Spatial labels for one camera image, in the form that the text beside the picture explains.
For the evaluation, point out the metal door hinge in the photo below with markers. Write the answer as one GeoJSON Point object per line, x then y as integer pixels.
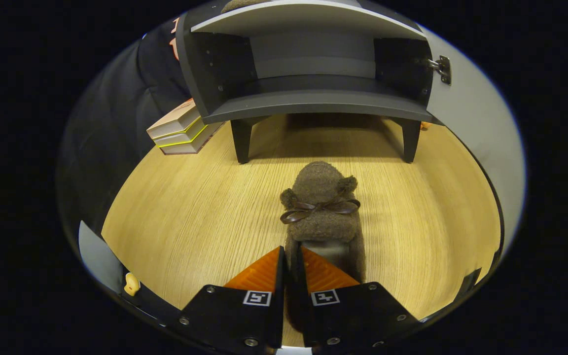
{"type": "Point", "coordinates": [443, 69]}

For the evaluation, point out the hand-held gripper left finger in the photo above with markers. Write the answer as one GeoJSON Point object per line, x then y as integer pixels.
{"type": "Point", "coordinates": [279, 305]}

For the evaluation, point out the yellow edged book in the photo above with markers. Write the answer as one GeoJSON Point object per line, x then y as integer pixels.
{"type": "Point", "coordinates": [185, 137]}

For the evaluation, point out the small yellow object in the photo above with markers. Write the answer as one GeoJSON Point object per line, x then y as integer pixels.
{"type": "Point", "coordinates": [131, 284]}

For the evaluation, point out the dark grey shoe cabinet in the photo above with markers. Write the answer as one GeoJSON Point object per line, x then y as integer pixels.
{"type": "Point", "coordinates": [313, 103]}

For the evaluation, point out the beige orange cover book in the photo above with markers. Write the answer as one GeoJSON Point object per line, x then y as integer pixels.
{"type": "Point", "coordinates": [175, 121]}

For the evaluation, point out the grey cover book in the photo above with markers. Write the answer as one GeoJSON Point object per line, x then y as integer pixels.
{"type": "Point", "coordinates": [193, 147]}

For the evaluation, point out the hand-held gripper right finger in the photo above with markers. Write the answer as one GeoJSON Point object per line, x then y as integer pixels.
{"type": "Point", "coordinates": [353, 315]}

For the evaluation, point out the black backdrop cloth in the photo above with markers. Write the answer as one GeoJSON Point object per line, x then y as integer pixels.
{"type": "Point", "coordinates": [116, 123]}

